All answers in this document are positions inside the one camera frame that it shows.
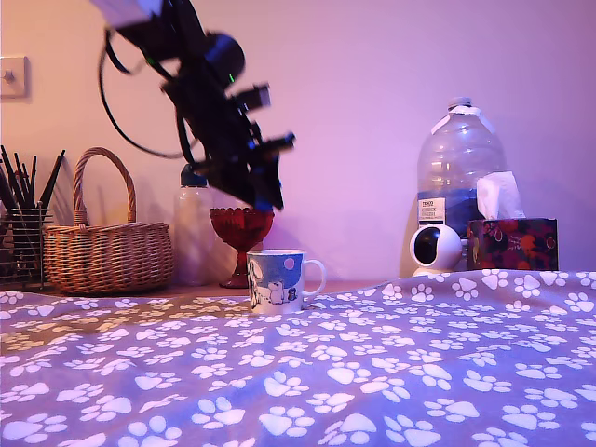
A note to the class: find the red glass goblet bowl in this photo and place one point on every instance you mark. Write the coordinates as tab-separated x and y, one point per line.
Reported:
239	228

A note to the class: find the large clear water bottle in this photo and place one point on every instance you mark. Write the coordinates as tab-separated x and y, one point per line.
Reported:
458	156

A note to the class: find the wall switch plate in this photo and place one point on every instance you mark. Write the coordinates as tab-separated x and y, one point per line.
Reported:
14	77

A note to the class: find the floral tissue box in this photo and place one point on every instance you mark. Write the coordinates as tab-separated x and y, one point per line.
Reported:
512	244

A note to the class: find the white mug with cartoon print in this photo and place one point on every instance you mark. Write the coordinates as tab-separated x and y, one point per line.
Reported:
274	281

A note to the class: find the small white round camera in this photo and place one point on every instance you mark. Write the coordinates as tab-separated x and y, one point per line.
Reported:
442	249

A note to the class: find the paw print blanket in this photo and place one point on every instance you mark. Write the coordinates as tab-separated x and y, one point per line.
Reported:
372	372

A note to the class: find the white tissue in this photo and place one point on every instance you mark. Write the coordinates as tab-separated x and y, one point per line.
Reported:
498	198

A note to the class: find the clear bottle with dark cap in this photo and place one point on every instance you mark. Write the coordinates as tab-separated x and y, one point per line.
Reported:
191	233

